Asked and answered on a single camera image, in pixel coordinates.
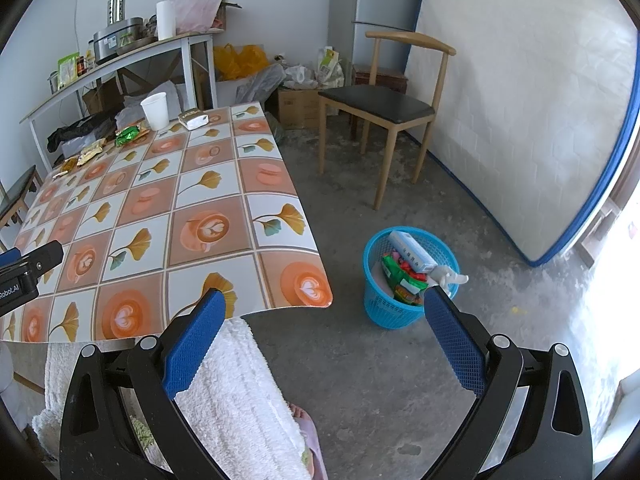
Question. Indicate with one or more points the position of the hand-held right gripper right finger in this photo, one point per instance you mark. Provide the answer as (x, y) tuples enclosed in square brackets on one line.
[(457, 345)]

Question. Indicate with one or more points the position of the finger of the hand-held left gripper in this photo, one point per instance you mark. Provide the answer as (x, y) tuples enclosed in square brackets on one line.
[(7, 256), (45, 257)]

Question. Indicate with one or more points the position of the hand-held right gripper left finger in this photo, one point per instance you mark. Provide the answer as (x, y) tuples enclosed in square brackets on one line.
[(192, 345)]

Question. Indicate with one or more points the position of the white spray bottle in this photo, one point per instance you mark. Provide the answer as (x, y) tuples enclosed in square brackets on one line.
[(445, 277)]

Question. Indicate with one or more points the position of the blue plastic mesh basket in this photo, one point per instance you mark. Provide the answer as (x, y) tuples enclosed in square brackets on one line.
[(390, 312)]

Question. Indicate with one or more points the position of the green and red snack bag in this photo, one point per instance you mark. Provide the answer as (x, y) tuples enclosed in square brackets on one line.
[(402, 277)]

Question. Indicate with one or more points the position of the white and blue carton box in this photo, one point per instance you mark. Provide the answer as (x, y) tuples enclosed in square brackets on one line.
[(412, 252)]

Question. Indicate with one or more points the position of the wooden chair with black seat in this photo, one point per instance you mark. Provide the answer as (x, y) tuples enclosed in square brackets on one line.
[(17, 192), (380, 105)]

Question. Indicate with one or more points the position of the white fluffy robe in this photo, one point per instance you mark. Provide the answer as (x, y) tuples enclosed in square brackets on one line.
[(235, 400)]

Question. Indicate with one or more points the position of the yellow scrap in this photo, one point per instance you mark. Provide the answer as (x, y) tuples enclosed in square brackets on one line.
[(518, 310)]

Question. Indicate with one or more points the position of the floral tiled tablecloth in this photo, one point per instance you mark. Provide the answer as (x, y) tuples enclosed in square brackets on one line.
[(150, 200)]

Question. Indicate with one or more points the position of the black bag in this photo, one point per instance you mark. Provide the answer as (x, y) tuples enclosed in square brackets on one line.
[(80, 132)]

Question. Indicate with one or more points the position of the green foil packet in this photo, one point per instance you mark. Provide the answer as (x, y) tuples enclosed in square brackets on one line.
[(127, 136)]

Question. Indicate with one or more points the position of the pink slipper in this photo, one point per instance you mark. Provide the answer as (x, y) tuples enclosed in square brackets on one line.
[(312, 440)]

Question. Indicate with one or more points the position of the white paper cup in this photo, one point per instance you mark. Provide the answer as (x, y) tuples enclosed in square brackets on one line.
[(155, 110)]

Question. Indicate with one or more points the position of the green food packet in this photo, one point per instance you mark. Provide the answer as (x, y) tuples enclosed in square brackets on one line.
[(67, 71)]

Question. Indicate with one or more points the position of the red lid jar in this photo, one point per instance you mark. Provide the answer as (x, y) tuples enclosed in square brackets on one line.
[(80, 66)]

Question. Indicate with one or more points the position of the beige wrapped packet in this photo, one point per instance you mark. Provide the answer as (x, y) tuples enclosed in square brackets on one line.
[(195, 119)]

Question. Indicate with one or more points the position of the steel electric cooker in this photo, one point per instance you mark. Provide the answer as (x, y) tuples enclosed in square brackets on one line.
[(117, 40)]

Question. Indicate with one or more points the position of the white mattress with blue edge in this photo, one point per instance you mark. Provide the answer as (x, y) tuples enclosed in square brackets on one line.
[(525, 100)]

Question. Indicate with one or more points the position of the steel utensil holder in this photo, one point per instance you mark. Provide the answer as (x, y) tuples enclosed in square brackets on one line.
[(116, 10)]

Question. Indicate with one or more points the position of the brown cardboard box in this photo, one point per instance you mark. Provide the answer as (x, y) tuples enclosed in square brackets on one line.
[(300, 107)]

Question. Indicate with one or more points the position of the white paper towel roll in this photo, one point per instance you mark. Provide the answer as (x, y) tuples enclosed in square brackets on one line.
[(166, 20)]

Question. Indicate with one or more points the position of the crumpled clear plastic bag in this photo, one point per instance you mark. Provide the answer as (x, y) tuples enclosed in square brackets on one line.
[(260, 82)]

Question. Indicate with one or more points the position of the dark brown wooden box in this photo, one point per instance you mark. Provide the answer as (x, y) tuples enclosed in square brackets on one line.
[(385, 79)]

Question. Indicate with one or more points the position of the yellow plastic bag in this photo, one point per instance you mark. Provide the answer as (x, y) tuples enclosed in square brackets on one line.
[(245, 60)]

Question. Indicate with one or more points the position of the white plastic bag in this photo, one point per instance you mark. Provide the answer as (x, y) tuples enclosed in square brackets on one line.
[(302, 76)]

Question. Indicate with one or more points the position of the pink plastic bag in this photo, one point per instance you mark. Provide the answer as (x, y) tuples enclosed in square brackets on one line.
[(195, 7)]

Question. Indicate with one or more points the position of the green and white bag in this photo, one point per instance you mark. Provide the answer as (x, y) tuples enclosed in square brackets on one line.
[(331, 66)]

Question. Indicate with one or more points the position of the white metal frame desk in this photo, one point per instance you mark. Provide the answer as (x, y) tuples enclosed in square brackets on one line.
[(150, 47)]

